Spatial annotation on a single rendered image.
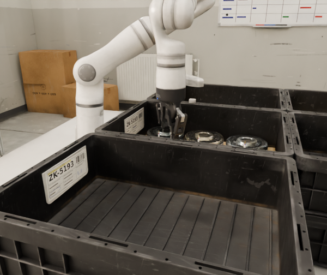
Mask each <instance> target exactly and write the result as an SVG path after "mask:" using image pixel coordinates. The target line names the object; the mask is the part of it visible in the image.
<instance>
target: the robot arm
mask: <svg viewBox="0 0 327 275"><path fill-rule="evenodd" d="M214 4H215V0H152V2H151V4H150V6H149V16H144V17H142V18H140V19H138V20H137V21H135V22H134V23H132V24H131V25H130V26H128V27H127V28H126V29H124V30H123V31H122V32H120V33H119V34H118V35H117V36H116V37H115V38H114V39H113V40H111V41H110V42H109V43H108V44H107V45H106V46H104V47H103V48H101V49H100V50H98V51H95V52H94V53H92V54H90V55H88V56H84V57H82V58H80V59H79V60H78V61H77V62H76V63H75V65H74V68H73V75H74V78H75V80H76V118H77V125H76V126H75V140H77V139H79V138H81V137H83V136H84V135H86V134H88V133H94V132H95V129H96V128H97V127H99V126H101V125H102V124H104V77H105V76H106V75H107V74H108V73H110V72H111V71H112V70H113V69H115V68H116V67H117V66H119V65H121V64H123V63H125V62H127V61H129V60H130V59H132V58H134V57H136V56H138V55H139V54H141V53H143V52H145V51H146V50H147V49H149V48H150V47H152V46H153V45H155V44H156V49H157V70H156V98H157V100H158V101H160V103H156V110H157V116H158V123H159V124H160V125H161V128H162V131H163V132H168V131H170V133H171V134H170V139H179V134H183V133H184V130H185V126H186V121H187V114H186V113H184V114H183V113H182V112H181V104H180V103H181V102H182V101H183V100H185V94H186V86H192V87H203V86H204V80H203V79H202V78H200V77H196V76H192V75H189V74H186V71H185V56H186V47H185V44H184V43H183V42H182V41H178V40H174V39H171V38H170V37H169V36H168V35H169V34H171V33H172V32H173V31H175V30H176V29H187V28H189V27H190V26H191V25H192V23H193V20H194V19H195V18H197V17H199V16H201V15H202V14H204V13H205V12H206V11H208V10H210V8H212V7H213V5H214ZM172 121H175V122H173V123H172ZM173 126H174V130H173ZM180 127H181V129H180Z"/></svg>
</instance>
